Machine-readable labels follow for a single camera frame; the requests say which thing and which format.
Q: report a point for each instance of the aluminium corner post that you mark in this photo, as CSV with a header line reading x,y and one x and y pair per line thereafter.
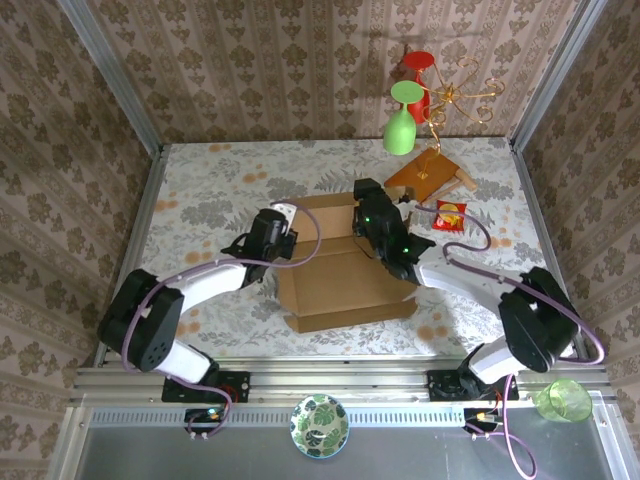
x,y
555,75
112,75

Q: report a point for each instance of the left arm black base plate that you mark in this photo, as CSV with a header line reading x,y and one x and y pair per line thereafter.
x,y
235,385

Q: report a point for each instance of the brown cardboard paper box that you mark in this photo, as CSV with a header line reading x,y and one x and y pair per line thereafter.
x,y
335,285

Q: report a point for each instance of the small black connector board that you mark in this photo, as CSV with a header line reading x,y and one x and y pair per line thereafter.
x,y
205,417
482,417

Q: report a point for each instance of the long aluminium frame rail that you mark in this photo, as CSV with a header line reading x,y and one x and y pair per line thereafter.
x,y
340,375

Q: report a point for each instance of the aluminium table side rail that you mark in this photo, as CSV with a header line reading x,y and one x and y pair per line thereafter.
x,y
145,210
534,200

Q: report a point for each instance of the red snack packet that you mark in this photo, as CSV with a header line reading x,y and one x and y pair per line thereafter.
x,y
450,216

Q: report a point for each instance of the right small black connector board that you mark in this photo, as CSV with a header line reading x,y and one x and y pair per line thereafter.
x,y
482,417

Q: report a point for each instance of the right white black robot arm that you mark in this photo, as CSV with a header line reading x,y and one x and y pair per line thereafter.
x,y
465,280

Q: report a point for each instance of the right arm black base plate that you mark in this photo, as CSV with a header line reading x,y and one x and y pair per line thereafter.
x,y
440,385

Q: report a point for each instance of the red wine glass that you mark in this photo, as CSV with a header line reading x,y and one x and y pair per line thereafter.
x,y
419,60

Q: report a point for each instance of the floral tablecloth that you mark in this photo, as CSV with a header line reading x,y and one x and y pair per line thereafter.
x,y
240,175

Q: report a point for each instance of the green transparent plastic cup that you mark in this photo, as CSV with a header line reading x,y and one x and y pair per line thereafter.
x,y
565,400

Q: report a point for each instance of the light wooden dowel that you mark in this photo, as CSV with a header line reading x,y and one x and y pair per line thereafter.
x,y
465,180

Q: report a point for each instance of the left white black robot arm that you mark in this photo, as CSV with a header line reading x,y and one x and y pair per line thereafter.
x,y
210,285

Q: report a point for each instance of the green wine glass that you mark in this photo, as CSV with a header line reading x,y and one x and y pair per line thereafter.
x,y
398,135

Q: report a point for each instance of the leaf pattern bowl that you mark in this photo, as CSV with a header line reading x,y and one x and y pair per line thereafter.
x,y
320,425

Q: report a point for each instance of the brown wooden board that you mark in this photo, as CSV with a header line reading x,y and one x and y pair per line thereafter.
x,y
430,175

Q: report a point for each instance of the left small black connector board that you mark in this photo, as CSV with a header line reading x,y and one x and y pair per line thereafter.
x,y
205,417

